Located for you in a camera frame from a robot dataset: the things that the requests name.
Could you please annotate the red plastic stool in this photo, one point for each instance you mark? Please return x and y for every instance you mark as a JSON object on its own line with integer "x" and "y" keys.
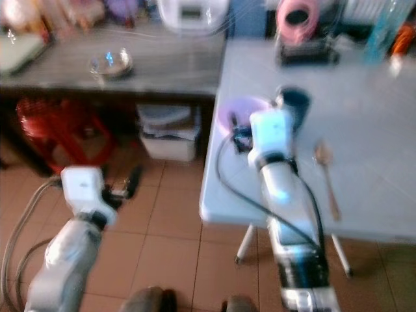
{"x": 62, "y": 130}

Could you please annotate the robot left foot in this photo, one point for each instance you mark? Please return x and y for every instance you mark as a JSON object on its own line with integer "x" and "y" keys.
{"x": 148, "y": 300}

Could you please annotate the wooden spoon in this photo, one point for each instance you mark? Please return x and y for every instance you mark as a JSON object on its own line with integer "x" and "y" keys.
{"x": 328, "y": 182}

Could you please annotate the dark blue cup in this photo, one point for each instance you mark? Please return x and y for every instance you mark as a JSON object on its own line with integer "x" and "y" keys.
{"x": 299, "y": 104}

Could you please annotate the purple plastic bowl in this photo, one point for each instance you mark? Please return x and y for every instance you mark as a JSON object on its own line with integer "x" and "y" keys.
{"x": 227, "y": 107}

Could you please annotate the black stove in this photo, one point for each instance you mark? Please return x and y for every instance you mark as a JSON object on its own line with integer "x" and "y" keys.
{"x": 309, "y": 53}

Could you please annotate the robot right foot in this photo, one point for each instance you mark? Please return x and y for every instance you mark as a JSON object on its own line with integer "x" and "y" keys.
{"x": 240, "y": 304}

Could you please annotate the purple bag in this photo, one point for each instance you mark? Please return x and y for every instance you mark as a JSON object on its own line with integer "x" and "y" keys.
{"x": 127, "y": 8}

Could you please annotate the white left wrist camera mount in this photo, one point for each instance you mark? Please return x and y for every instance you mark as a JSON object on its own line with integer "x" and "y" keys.
{"x": 84, "y": 188}

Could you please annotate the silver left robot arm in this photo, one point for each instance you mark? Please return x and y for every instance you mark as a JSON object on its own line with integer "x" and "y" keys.
{"x": 68, "y": 260}

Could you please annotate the white plastic bin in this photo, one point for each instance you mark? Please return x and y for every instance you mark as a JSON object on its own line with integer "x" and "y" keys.
{"x": 169, "y": 133}

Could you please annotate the orange object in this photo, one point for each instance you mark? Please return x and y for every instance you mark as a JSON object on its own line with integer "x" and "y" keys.
{"x": 404, "y": 39}

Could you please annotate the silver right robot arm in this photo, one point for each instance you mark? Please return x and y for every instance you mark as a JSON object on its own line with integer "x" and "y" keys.
{"x": 289, "y": 214}

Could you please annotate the clear glass bowl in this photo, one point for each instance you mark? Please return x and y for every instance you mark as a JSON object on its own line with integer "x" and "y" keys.
{"x": 112, "y": 64}

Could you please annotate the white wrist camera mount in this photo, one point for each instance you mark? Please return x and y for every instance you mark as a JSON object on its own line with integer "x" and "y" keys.
{"x": 84, "y": 188}
{"x": 271, "y": 133}

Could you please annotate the grey wooden table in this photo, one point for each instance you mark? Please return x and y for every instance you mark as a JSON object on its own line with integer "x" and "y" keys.
{"x": 169, "y": 68}

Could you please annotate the white folding table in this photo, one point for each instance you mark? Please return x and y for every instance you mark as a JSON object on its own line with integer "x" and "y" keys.
{"x": 364, "y": 117}

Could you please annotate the teal plastic bottle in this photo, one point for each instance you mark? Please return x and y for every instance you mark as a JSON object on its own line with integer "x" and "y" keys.
{"x": 385, "y": 29}

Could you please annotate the green cutting board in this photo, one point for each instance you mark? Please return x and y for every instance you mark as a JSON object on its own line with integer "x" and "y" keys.
{"x": 18, "y": 53}

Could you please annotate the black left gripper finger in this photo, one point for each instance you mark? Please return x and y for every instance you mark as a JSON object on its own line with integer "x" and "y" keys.
{"x": 134, "y": 179}

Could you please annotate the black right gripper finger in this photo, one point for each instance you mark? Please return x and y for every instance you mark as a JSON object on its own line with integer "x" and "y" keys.
{"x": 233, "y": 123}

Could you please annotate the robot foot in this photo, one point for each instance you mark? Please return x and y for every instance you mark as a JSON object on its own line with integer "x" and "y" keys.
{"x": 148, "y": 300}
{"x": 240, "y": 304}

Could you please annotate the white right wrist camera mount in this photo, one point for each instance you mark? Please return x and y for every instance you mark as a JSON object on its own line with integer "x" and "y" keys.
{"x": 271, "y": 133}

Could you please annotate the white rice cooker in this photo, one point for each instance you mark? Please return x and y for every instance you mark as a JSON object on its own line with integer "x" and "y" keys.
{"x": 194, "y": 16}

